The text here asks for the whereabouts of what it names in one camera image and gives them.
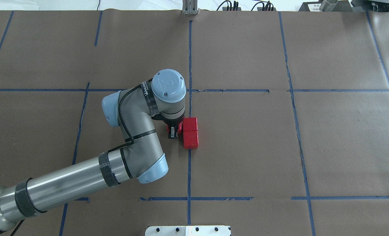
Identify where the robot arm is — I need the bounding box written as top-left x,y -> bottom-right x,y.
0,69 -> 186,234

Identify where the red cube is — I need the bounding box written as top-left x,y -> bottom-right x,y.
183,130 -> 199,149
167,122 -> 183,136
182,117 -> 198,132

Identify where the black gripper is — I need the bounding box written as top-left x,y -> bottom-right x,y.
163,116 -> 185,139

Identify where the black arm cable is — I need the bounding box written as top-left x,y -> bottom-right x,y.
11,79 -> 155,236

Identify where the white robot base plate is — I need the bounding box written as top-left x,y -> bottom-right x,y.
145,225 -> 232,236

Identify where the aluminium frame post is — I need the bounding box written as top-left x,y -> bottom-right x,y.
182,0 -> 199,15

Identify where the brown paper table cover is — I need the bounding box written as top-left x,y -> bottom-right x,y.
0,9 -> 389,236

